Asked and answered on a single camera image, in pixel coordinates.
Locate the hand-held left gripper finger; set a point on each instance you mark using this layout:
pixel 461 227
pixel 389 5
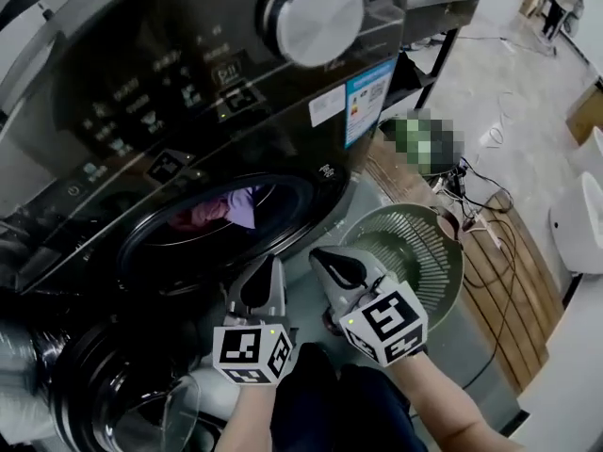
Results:
pixel 279 295
pixel 237 299

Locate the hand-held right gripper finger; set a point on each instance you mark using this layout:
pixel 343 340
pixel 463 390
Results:
pixel 334 295
pixel 377 276

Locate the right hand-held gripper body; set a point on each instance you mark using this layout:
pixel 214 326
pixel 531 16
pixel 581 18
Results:
pixel 386 323

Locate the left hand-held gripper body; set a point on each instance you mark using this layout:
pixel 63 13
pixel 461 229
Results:
pixel 249 351

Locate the pale slotted laundry basket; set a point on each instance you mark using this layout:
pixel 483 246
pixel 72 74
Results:
pixel 424 252

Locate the pink clothes garment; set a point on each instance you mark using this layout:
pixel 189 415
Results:
pixel 202 214

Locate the lavender garment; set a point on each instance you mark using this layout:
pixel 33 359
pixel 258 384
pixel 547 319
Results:
pixel 245 203

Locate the dark grey washing machine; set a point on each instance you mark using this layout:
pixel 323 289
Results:
pixel 165 87

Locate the person's right forearm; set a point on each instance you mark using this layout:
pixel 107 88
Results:
pixel 438 403

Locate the person's left forearm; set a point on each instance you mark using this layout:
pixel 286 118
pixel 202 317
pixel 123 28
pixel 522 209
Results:
pixel 249 417

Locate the person's dark trousers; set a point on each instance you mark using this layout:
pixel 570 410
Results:
pixel 330 403

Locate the white power strip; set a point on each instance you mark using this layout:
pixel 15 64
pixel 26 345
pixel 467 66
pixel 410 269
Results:
pixel 485 231

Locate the wooden slat platform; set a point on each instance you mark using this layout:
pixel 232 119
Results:
pixel 518 299

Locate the round black glass door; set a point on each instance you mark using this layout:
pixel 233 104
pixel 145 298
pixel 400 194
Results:
pixel 118 393

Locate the white toilet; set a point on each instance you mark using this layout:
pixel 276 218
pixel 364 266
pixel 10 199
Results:
pixel 579 224
pixel 593 151

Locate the brown cardboard box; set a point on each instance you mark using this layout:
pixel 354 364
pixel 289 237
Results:
pixel 534 2
pixel 586 116

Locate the black metal table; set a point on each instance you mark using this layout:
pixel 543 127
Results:
pixel 438 3

